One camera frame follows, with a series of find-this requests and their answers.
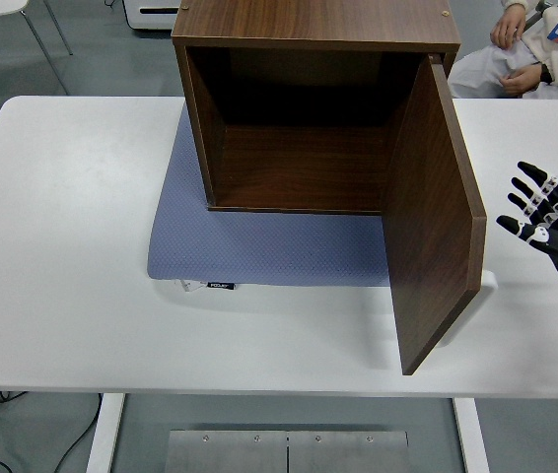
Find brown wooden cabinet door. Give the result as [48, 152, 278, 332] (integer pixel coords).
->
[381, 53, 488, 377]

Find brown wooden cabinet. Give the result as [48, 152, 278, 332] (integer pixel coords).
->
[171, 0, 461, 217]

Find person's hand with watch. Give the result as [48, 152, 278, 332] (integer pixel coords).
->
[499, 63, 546, 98]

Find white table leg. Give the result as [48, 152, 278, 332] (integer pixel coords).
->
[85, 392, 126, 473]
[453, 396, 490, 473]

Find grey metal plate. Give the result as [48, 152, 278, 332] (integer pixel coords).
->
[287, 431, 410, 473]
[167, 430, 289, 473]

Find blue-grey textured mat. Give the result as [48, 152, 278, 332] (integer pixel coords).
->
[147, 105, 393, 288]

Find white appliance box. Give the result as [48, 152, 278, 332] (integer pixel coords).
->
[121, 0, 184, 36]

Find black power cable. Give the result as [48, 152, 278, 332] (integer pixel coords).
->
[0, 391, 105, 473]

